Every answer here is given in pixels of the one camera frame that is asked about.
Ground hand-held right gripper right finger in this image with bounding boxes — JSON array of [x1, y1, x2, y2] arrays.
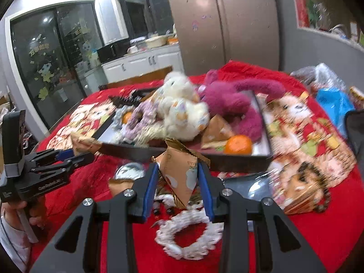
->
[[197, 162, 327, 273]]

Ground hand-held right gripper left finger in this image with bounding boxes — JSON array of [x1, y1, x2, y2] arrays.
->
[[30, 162, 160, 273]]

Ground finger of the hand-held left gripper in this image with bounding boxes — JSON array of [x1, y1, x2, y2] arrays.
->
[[29, 152, 95, 178], [28, 149, 75, 163]]

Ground dark rectangular tray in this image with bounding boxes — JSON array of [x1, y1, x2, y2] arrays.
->
[[97, 87, 273, 174]]

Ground person's left forearm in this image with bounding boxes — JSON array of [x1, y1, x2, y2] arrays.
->
[[0, 216, 39, 273]]

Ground person's left hand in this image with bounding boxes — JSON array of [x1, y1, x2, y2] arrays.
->
[[0, 200, 46, 234]]

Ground silver foil packet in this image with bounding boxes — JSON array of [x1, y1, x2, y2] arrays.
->
[[115, 162, 145, 181]]

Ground light blue lace scrunchie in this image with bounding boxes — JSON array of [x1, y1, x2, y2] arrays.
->
[[112, 105, 127, 133]]

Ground black white lace scrunchie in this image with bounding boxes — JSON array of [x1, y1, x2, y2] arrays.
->
[[109, 94, 128, 107]]

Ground cream plush rabbit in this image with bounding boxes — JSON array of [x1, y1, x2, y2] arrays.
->
[[155, 71, 211, 141]]

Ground magenta plush bear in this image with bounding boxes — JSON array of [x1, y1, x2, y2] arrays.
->
[[197, 69, 286, 143]]

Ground glass sliding door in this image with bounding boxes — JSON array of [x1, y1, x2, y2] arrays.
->
[[10, 1, 104, 128]]

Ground red printed blanket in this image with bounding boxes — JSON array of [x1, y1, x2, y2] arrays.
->
[[30, 60, 364, 273]]

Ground wooden chair back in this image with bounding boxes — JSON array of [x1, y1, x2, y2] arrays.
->
[[98, 65, 174, 90]]

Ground black microwave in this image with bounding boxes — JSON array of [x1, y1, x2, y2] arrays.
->
[[97, 38, 131, 63]]

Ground white kitchen cabinet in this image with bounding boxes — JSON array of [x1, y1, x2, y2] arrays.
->
[[101, 44, 182, 84]]

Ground beige basin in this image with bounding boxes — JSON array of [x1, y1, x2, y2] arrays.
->
[[145, 35, 168, 49]]

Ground blue plastic bag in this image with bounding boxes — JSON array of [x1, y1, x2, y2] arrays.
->
[[316, 88, 356, 128]]

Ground dark kitchen window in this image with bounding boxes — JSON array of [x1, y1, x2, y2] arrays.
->
[[118, 0, 174, 39]]

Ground clear plastic bag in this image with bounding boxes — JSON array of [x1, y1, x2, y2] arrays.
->
[[290, 63, 347, 91]]

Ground silver double door fridge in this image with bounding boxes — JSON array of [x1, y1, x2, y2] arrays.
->
[[163, 0, 281, 76]]

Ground yellow lid jar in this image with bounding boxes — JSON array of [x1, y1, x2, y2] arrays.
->
[[348, 87, 364, 103]]

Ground green box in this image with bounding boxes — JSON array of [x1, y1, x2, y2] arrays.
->
[[308, 1, 322, 29]]

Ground red gift box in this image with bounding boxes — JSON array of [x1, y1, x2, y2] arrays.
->
[[294, 0, 310, 27]]

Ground glass bead bracelet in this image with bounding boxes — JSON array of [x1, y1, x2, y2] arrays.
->
[[151, 202, 177, 222]]

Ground beige braided ring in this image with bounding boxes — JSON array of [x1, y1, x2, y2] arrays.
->
[[119, 128, 168, 147]]

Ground purple braided ring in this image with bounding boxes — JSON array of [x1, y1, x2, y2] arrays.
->
[[126, 101, 162, 137]]

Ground brown bead bracelet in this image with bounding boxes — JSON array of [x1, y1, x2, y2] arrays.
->
[[296, 162, 332, 214]]

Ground white wall shelf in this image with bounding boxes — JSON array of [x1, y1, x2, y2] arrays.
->
[[287, 0, 364, 52]]

